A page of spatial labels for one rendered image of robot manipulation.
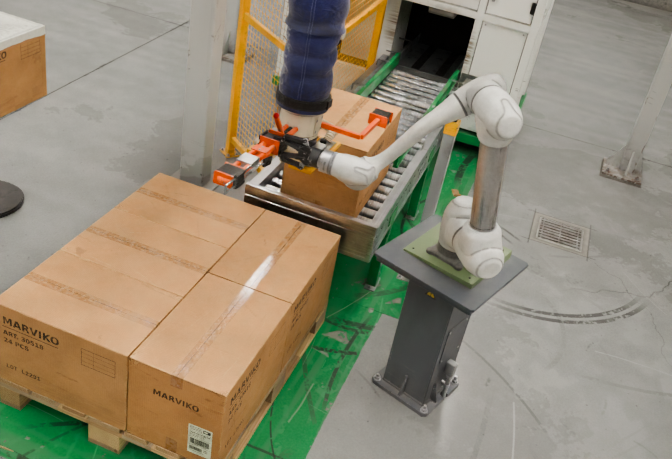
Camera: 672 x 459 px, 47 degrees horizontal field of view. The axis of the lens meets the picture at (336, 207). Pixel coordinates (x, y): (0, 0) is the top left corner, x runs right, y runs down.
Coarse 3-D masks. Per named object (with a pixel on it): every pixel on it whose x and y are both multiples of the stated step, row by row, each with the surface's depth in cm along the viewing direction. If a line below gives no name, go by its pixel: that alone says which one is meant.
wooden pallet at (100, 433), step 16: (320, 320) 389; (304, 336) 365; (288, 368) 363; (0, 384) 316; (16, 384) 312; (0, 400) 321; (16, 400) 317; (48, 400) 309; (272, 400) 343; (80, 416) 306; (256, 416) 335; (96, 432) 307; (112, 432) 304; (112, 448) 309; (160, 448) 298; (240, 448) 319
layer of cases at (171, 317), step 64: (192, 192) 381; (64, 256) 323; (128, 256) 330; (192, 256) 337; (256, 256) 345; (320, 256) 353; (0, 320) 297; (64, 320) 291; (128, 320) 296; (192, 320) 302; (256, 320) 308; (64, 384) 301; (128, 384) 287; (192, 384) 275; (256, 384) 307; (192, 448) 291
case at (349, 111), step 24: (336, 96) 408; (360, 96) 413; (336, 120) 383; (360, 120) 388; (360, 144) 365; (384, 144) 394; (288, 168) 379; (384, 168) 416; (288, 192) 385; (312, 192) 381; (336, 192) 376; (360, 192) 374
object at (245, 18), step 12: (240, 0) 477; (240, 12) 480; (240, 24) 482; (252, 24) 471; (264, 24) 462; (240, 36) 486; (276, 36) 452; (240, 48) 490; (240, 60) 495; (240, 72) 500; (252, 72) 485; (240, 84) 505; (264, 96) 477; (228, 120) 520; (228, 132) 523; (228, 144) 526; (240, 144) 517
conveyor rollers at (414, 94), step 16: (384, 80) 552; (400, 80) 550; (416, 80) 555; (432, 80) 561; (368, 96) 522; (384, 96) 521; (400, 96) 526; (416, 96) 531; (432, 96) 536; (448, 96) 541; (416, 112) 507; (400, 128) 485; (416, 144) 467; (400, 176) 429; (384, 192) 415; (368, 208) 395
